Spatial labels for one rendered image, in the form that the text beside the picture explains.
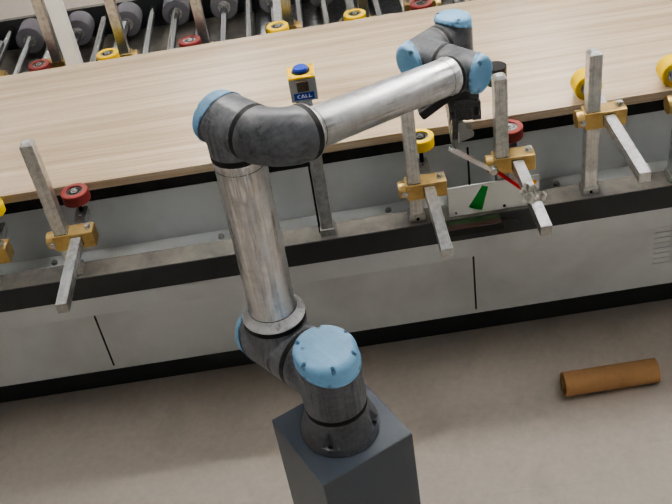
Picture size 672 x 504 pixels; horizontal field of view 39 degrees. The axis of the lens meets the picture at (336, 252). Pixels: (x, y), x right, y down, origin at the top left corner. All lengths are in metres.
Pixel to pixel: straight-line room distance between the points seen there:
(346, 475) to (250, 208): 0.67
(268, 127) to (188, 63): 1.56
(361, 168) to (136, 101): 0.80
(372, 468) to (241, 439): 0.95
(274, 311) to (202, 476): 1.05
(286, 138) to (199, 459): 1.57
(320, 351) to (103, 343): 1.32
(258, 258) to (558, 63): 1.35
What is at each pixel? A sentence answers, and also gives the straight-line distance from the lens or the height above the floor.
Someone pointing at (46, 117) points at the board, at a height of 0.90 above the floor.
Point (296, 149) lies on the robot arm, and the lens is 1.81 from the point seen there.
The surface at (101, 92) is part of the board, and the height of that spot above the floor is 0.90.
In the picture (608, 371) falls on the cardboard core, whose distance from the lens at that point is 3.13.
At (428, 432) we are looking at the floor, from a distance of 3.06.
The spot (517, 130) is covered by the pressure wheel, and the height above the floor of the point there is 0.91.
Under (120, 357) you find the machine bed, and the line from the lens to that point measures 3.34.
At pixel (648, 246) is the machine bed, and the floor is 0.28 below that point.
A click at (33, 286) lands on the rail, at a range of 2.85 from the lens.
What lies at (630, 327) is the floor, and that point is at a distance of 3.40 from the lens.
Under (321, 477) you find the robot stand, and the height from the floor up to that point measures 0.60.
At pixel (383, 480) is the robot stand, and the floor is 0.50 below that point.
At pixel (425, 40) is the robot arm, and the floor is 1.34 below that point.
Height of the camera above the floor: 2.34
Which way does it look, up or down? 38 degrees down
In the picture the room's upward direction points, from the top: 10 degrees counter-clockwise
